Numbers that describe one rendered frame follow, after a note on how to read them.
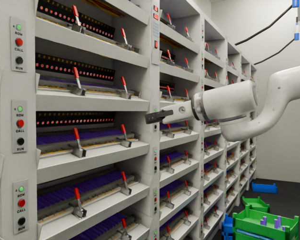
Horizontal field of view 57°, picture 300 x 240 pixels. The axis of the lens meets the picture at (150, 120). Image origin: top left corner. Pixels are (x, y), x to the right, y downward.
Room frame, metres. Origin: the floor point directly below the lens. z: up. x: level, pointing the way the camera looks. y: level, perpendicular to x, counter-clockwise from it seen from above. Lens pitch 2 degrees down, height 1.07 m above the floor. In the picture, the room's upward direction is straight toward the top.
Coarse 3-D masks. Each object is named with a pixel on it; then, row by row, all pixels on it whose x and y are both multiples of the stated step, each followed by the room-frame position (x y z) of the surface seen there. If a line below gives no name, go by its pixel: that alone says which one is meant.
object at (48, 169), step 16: (48, 128) 0.95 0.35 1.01; (64, 128) 1.01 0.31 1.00; (80, 128) 1.09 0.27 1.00; (128, 128) 1.28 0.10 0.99; (144, 144) 1.20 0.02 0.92; (48, 160) 0.77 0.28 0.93; (64, 160) 0.80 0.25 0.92; (80, 160) 0.84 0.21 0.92; (96, 160) 0.91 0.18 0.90; (112, 160) 1.00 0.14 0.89; (48, 176) 0.74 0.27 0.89; (64, 176) 0.79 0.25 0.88
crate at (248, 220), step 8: (248, 208) 1.70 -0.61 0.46; (240, 216) 1.65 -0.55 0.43; (248, 216) 1.70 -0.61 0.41; (256, 216) 1.68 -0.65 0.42; (272, 216) 1.62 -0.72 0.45; (296, 216) 1.53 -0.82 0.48; (232, 224) 1.58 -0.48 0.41; (240, 224) 1.54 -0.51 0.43; (248, 224) 1.52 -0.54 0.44; (256, 224) 1.49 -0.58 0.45; (272, 224) 1.60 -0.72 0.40; (288, 224) 1.56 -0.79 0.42; (296, 224) 1.49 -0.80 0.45; (256, 232) 1.49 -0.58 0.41; (264, 232) 1.46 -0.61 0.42; (272, 232) 1.43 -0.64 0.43; (280, 232) 1.41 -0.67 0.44; (288, 232) 1.38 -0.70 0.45; (296, 232) 1.49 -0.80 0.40
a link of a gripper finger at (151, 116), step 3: (147, 114) 0.88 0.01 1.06; (150, 114) 0.88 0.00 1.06; (153, 114) 0.87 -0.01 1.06; (147, 117) 0.87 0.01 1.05; (150, 117) 0.87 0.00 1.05; (153, 117) 0.86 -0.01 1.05; (147, 120) 0.87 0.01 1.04; (150, 120) 0.87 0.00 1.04; (153, 120) 0.87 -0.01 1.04; (147, 123) 0.88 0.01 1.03; (150, 123) 0.88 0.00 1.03
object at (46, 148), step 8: (104, 136) 1.07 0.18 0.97; (112, 136) 1.10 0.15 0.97; (120, 136) 1.14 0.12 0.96; (128, 136) 1.20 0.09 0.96; (48, 144) 0.82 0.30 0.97; (56, 144) 0.84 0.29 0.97; (64, 144) 0.87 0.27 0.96; (72, 144) 0.90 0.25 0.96; (80, 144) 0.94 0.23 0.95; (88, 144) 0.97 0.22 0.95; (96, 144) 1.01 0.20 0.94; (48, 152) 0.82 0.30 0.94; (56, 152) 0.82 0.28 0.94
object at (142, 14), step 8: (88, 0) 1.12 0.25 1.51; (96, 0) 1.17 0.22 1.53; (104, 0) 0.97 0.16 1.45; (112, 0) 1.00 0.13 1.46; (120, 0) 1.04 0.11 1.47; (128, 0) 1.07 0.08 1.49; (136, 0) 1.26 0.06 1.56; (112, 8) 1.18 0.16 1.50; (120, 8) 1.05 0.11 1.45; (128, 8) 1.09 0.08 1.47; (136, 8) 1.13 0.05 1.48; (144, 8) 1.24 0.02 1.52; (112, 16) 1.26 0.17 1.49; (136, 16) 1.15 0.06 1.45; (144, 16) 1.20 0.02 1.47
